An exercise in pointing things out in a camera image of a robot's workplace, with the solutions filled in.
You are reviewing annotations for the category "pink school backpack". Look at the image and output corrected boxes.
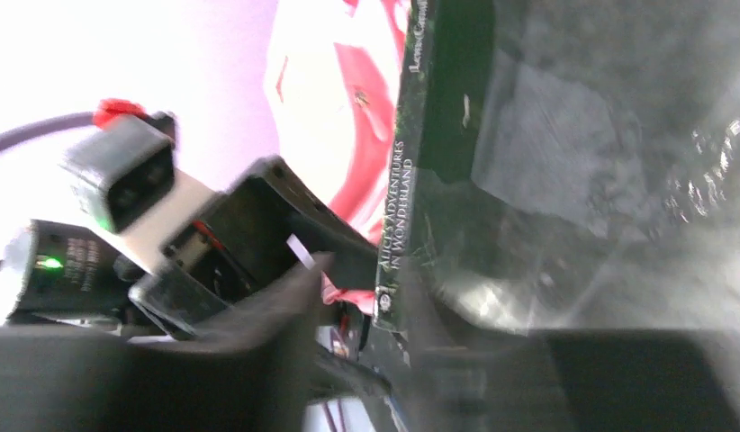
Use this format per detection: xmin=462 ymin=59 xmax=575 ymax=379
xmin=262 ymin=0 xmax=413 ymax=317

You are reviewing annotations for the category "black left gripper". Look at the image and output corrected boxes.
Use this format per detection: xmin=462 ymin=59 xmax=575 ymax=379
xmin=129 ymin=156 xmax=376 ymax=337

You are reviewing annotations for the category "dark glossy book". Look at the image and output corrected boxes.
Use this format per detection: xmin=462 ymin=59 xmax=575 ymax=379
xmin=374 ymin=1 xmax=740 ymax=331

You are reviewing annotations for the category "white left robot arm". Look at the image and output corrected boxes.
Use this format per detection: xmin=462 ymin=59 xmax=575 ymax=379
xmin=0 ymin=157 xmax=377 ymax=339

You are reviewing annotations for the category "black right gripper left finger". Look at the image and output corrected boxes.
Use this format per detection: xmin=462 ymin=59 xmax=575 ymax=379
xmin=0 ymin=254 xmax=331 ymax=431

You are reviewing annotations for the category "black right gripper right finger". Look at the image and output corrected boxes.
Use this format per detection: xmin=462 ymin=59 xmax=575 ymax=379
xmin=400 ymin=262 xmax=740 ymax=432

